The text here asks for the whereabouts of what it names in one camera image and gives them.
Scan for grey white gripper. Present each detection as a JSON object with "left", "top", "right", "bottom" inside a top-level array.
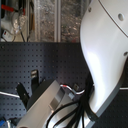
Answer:
[{"left": 16, "top": 69, "right": 77, "bottom": 128}]

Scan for white cable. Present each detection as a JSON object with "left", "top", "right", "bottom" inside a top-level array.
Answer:
[{"left": 0, "top": 91, "right": 21, "bottom": 99}]

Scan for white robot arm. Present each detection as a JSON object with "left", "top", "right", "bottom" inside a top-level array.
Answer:
[{"left": 16, "top": 0, "right": 128, "bottom": 128}]

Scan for black perforated pegboard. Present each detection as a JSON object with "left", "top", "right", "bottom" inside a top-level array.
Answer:
[{"left": 0, "top": 42, "right": 128, "bottom": 128}]

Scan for cluttered tools on shelf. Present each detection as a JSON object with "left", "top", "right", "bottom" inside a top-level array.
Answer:
[{"left": 0, "top": 0, "right": 34, "bottom": 42}]

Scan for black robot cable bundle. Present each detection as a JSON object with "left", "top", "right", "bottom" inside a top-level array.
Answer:
[{"left": 45, "top": 73, "right": 96, "bottom": 128}]

